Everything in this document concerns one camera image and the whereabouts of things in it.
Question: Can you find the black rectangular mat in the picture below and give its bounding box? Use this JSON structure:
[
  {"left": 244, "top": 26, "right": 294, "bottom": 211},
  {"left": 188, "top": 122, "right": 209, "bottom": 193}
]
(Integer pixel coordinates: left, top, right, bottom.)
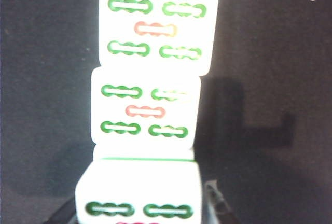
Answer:
[{"left": 0, "top": 0, "right": 332, "bottom": 224}]

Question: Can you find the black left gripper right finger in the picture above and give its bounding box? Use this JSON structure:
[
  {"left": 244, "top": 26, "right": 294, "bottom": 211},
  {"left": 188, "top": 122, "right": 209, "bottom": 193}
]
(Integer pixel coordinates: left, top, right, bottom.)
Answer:
[{"left": 203, "top": 179, "right": 241, "bottom": 224}]

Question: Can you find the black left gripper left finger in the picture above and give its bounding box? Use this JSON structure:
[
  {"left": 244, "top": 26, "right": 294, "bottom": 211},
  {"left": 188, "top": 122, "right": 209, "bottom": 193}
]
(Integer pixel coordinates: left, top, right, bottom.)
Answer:
[{"left": 48, "top": 198, "right": 78, "bottom": 224}]

